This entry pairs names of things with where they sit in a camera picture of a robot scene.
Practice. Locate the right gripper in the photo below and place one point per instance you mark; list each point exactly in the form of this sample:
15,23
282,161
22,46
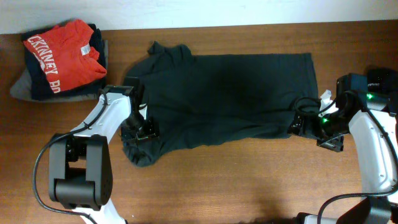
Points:
334,144

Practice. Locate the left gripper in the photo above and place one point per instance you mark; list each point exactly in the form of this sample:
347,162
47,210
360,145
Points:
152,130

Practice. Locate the dark green t-shirt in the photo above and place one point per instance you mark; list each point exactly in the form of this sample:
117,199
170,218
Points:
197,100

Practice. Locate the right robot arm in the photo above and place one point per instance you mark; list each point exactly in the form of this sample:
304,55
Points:
365,107

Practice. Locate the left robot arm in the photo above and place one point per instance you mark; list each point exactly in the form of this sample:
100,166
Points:
80,173

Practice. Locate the black garment pile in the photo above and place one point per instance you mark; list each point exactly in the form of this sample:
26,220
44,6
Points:
382,80

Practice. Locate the folded navy blue garment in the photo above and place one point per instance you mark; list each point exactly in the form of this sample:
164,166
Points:
40,88

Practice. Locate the folded red printed t-shirt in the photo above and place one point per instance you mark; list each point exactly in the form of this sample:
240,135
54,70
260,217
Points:
66,58

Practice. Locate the folded grey garment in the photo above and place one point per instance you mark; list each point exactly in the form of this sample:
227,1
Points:
21,90

